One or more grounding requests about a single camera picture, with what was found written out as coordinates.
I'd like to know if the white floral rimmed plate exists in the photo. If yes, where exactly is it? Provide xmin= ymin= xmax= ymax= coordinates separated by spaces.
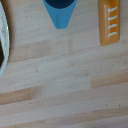
xmin=0 ymin=3 xmax=11 ymax=78

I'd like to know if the orange bread piece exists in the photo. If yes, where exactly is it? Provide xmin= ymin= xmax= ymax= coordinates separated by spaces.
xmin=97 ymin=0 xmax=121 ymax=47

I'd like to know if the blue cup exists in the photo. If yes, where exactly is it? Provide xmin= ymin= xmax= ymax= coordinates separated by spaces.
xmin=42 ymin=0 xmax=78 ymax=30

